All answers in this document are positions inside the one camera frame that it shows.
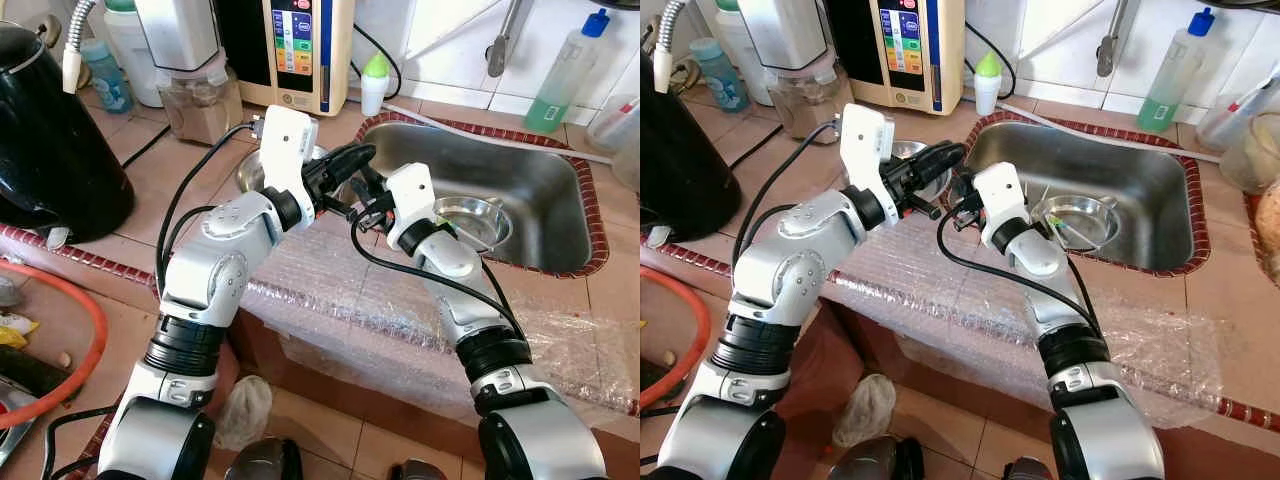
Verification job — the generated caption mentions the stainless steel sink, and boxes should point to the stainless steel sink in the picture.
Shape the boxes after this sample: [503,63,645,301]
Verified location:
[955,120,1202,274]
[345,120,594,274]

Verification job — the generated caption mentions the black kettle power cord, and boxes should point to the black kettle power cord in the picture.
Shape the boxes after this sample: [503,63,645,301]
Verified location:
[120,125,172,172]
[735,122,787,170]

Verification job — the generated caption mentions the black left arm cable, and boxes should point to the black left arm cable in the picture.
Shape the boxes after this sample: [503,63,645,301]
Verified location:
[730,120,844,272]
[155,122,264,297]

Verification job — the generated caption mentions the clear bubble wrap sheet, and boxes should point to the clear bubble wrap sheet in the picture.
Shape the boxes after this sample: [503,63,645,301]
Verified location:
[835,225,1226,431]
[245,225,636,416]

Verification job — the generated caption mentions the thin white hose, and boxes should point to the thin white hose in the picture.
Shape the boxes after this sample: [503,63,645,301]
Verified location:
[1005,100,1222,164]
[390,100,614,164]

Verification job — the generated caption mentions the metal faucet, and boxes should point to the metal faucet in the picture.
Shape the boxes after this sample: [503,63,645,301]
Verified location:
[1096,0,1137,79]
[486,0,527,79]

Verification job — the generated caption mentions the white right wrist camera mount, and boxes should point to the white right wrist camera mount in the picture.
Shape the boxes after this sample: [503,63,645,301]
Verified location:
[385,163,439,252]
[972,162,1032,252]

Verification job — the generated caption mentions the small white bottle green cap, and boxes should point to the small white bottle green cap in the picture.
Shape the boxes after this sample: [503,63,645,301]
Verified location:
[360,52,392,118]
[973,52,1004,117]

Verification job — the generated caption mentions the round steel bowl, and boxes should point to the round steel bowl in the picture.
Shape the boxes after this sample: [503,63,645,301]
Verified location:
[1035,195,1120,252]
[432,195,514,254]

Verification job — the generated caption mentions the dark robot left foot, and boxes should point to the dark robot left foot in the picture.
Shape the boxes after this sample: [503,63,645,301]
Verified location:
[225,437,304,480]
[828,436,924,480]

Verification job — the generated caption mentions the orange rimmed basin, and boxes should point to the orange rimmed basin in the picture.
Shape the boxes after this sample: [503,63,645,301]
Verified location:
[640,268,714,410]
[0,260,110,432]

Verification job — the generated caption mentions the small teal bottle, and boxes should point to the small teal bottle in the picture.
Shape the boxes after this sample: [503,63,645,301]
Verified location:
[80,38,134,114]
[690,38,750,112]

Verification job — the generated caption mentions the yellow wrapper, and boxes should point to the yellow wrapper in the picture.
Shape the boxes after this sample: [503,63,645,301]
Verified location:
[0,310,42,347]

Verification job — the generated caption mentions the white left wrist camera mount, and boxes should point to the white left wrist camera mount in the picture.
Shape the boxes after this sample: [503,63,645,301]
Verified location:
[840,103,899,197]
[258,105,320,202]

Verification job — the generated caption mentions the black ionizer power cord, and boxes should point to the black ionizer power cord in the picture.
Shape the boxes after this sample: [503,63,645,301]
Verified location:
[965,22,1019,100]
[352,22,404,102]

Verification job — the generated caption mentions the white appliance housing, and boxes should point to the white appliance housing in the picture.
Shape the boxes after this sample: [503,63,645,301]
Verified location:
[735,0,837,74]
[133,0,224,74]

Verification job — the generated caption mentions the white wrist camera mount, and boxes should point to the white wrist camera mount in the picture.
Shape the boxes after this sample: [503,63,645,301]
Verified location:
[258,105,320,202]
[840,103,899,197]
[385,163,439,252]
[972,162,1032,252]

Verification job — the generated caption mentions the clear bag of food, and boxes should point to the clear bag of food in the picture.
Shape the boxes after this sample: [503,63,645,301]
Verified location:
[1255,180,1280,282]

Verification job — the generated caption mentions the wide clear glass jar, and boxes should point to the wide clear glass jar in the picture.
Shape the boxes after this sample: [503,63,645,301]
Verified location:
[612,125,641,192]
[1218,110,1280,195]

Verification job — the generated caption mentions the green dish soap bottle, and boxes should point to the green dish soap bottle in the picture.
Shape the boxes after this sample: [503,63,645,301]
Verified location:
[1137,7,1217,134]
[524,10,612,134]

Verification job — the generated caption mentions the black kettle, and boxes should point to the black kettle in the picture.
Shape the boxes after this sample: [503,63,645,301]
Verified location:
[0,22,137,245]
[640,50,744,242]

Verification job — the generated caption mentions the beige black water ionizer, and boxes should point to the beige black water ionizer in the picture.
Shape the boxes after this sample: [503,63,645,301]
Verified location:
[828,0,967,117]
[215,0,357,119]

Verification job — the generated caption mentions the glass jar brown contents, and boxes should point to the glass jar brown contents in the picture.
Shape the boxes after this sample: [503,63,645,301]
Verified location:
[157,60,245,147]
[765,58,854,145]

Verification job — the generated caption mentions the flexible metal hose white tip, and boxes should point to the flexible metal hose white tip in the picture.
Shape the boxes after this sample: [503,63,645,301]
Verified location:
[652,0,694,97]
[62,0,102,97]

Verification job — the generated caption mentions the white jug green lid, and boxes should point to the white jug green lid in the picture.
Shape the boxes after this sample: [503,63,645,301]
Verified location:
[712,0,777,107]
[103,0,167,110]

